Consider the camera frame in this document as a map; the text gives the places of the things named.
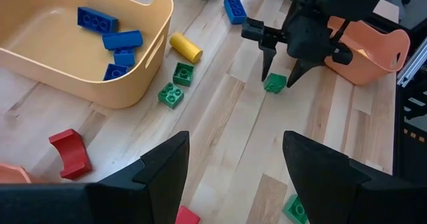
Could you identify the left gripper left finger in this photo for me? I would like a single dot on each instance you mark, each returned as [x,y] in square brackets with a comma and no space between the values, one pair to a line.
[160,190]

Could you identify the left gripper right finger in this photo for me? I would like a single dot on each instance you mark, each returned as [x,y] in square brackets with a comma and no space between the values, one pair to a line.
[327,190]

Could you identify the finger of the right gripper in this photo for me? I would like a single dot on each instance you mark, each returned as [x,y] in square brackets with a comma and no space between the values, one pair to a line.
[267,62]
[300,71]

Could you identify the green square toy brick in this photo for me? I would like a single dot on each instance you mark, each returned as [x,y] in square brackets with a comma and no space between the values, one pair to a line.
[183,74]
[171,95]
[295,210]
[275,83]

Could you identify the red toy block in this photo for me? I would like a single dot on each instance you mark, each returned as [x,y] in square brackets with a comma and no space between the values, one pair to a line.
[187,216]

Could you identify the blue toy brick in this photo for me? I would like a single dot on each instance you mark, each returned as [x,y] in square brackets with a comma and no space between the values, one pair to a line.
[96,20]
[235,10]
[124,56]
[115,71]
[122,39]

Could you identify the yellow cylinder block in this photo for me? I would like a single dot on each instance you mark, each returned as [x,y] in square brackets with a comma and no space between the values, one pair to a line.
[185,47]

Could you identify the red arch block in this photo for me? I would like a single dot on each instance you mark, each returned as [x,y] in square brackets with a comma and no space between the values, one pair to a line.
[75,157]

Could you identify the large orange plastic bin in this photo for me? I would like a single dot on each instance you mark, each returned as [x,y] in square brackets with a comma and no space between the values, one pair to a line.
[11,175]

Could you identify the yellow plastic bin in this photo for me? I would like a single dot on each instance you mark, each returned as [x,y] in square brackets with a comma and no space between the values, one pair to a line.
[50,50]

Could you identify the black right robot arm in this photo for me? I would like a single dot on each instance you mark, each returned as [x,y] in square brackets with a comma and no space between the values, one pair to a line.
[350,0]

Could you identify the small orange plastic bin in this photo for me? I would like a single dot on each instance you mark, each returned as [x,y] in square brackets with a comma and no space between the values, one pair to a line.
[373,60]

